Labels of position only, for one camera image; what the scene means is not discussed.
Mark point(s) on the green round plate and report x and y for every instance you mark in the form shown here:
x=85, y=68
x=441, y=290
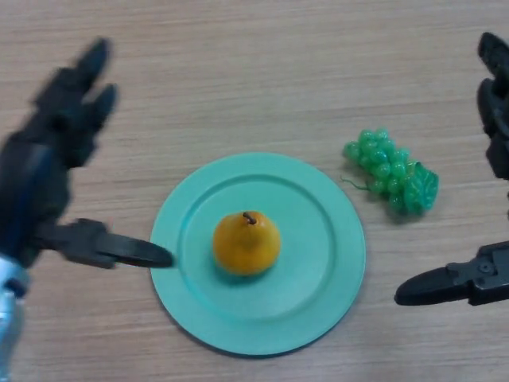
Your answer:
x=302, y=286

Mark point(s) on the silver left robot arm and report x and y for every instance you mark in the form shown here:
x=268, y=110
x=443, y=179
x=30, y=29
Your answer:
x=10, y=314

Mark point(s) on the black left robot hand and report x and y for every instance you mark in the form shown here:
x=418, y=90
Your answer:
x=40, y=175

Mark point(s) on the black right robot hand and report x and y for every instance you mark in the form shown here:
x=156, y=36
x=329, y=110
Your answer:
x=477, y=278

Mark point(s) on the green grape bunch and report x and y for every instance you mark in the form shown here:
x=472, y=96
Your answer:
x=397, y=175

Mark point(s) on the yellow pear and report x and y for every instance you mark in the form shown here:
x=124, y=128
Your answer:
x=246, y=244

